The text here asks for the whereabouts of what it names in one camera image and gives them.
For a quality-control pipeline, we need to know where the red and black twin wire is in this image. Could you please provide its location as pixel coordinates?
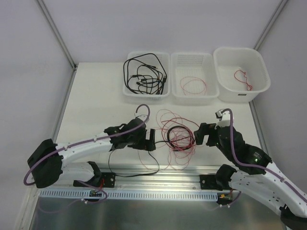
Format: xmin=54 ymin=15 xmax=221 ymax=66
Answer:
xmin=107 ymin=118 xmax=200 ymax=178

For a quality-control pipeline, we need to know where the thin pink wire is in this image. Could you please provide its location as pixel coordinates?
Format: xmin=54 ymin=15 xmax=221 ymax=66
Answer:
xmin=137 ymin=109 xmax=200 ymax=170

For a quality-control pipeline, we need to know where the thick black printed cable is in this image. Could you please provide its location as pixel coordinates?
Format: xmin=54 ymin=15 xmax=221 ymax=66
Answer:
xmin=123 ymin=53 xmax=168 ymax=95

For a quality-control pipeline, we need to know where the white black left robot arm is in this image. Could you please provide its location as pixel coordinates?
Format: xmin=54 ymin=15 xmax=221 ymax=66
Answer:
xmin=24 ymin=118 xmax=156 ymax=188

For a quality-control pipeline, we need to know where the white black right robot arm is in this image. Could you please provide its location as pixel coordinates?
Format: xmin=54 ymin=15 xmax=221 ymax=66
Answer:
xmin=194 ymin=123 xmax=307 ymax=230

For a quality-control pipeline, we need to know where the white perforated middle basket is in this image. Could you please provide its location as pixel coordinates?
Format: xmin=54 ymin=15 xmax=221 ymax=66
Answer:
xmin=170 ymin=52 xmax=219 ymax=106

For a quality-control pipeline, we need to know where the white perforated basket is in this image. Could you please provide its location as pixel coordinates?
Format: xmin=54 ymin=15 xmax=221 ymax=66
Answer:
xmin=122 ymin=51 xmax=171 ymax=102
xmin=170 ymin=52 xmax=219 ymax=106

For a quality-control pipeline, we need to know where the white deep right basket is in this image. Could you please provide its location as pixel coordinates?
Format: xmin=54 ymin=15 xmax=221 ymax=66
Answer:
xmin=213 ymin=47 xmax=271 ymax=103

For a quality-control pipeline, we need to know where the white perforated left basket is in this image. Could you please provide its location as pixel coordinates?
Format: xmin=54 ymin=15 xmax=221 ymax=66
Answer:
xmin=122 ymin=51 xmax=171 ymax=102

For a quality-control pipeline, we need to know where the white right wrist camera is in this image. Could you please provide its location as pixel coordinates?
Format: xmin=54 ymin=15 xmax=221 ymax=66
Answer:
xmin=214 ymin=108 xmax=234 ymax=129

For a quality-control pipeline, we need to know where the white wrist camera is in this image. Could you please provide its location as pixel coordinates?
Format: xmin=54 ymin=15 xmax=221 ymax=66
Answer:
xmin=135 ymin=115 xmax=149 ymax=123
xmin=214 ymin=108 xmax=234 ymax=129

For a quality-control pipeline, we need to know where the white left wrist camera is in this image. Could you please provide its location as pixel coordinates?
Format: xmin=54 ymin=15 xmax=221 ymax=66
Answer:
xmin=135 ymin=115 xmax=149 ymax=123

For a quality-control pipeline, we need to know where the aluminium rail frame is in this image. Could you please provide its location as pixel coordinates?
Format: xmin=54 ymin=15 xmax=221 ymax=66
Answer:
xmin=30 ymin=62 xmax=298 ymax=230

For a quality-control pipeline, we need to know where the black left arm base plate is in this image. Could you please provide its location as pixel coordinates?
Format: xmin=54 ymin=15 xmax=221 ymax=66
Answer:
xmin=72 ymin=171 xmax=116 ymax=188

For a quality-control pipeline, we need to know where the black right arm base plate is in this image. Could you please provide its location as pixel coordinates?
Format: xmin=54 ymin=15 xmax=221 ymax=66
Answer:
xmin=199 ymin=174 xmax=231 ymax=191

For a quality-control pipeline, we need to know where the red wire in right basket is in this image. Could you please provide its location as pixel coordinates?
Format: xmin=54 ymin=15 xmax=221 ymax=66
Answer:
xmin=234 ymin=69 xmax=253 ymax=92

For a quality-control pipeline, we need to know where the white slotted cable duct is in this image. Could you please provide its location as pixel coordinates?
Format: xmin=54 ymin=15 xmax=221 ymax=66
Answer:
xmin=39 ymin=188 xmax=218 ymax=202

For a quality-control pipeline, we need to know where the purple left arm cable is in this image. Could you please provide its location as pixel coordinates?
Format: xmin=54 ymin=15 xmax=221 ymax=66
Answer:
xmin=23 ymin=104 xmax=151 ymax=186

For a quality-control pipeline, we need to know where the right aluminium corner post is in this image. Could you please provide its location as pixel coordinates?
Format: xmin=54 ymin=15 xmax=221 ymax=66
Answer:
xmin=253 ymin=0 xmax=290 ymax=51

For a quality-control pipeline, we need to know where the aluminium corner post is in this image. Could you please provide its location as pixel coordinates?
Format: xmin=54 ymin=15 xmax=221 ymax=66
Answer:
xmin=35 ymin=0 xmax=77 ymax=70
xmin=253 ymin=0 xmax=290 ymax=51

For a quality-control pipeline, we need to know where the left aluminium corner post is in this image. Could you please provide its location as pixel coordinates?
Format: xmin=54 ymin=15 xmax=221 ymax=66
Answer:
xmin=35 ymin=0 xmax=77 ymax=70

